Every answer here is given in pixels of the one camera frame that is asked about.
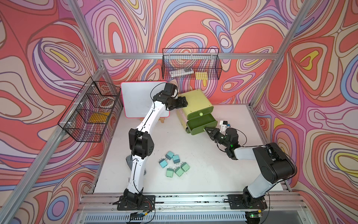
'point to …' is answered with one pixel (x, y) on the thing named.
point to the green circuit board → (136, 216)
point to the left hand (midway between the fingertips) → (183, 104)
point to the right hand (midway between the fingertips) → (204, 132)
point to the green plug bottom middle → (179, 171)
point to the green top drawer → (206, 111)
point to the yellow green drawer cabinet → (196, 101)
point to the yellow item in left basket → (100, 118)
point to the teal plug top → (169, 155)
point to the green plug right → (185, 166)
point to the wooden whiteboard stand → (162, 119)
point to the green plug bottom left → (169, 172)
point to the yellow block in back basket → (201, 75)
